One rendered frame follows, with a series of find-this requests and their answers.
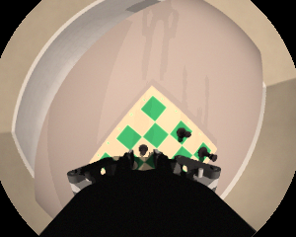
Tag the white rook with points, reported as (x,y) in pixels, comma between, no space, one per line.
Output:
(135,165)

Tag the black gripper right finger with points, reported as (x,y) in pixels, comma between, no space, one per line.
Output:
(199,171)

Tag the black pawn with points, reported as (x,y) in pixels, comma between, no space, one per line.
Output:
(143,148)

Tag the black bishop chess piece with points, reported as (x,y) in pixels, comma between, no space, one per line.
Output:
(181,132)

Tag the black chess queen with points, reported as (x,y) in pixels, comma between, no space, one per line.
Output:
(203,152)

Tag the green and cream chessboard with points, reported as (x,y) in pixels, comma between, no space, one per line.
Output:
(154,121)

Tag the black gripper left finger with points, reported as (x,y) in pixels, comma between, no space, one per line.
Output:
(91,173)

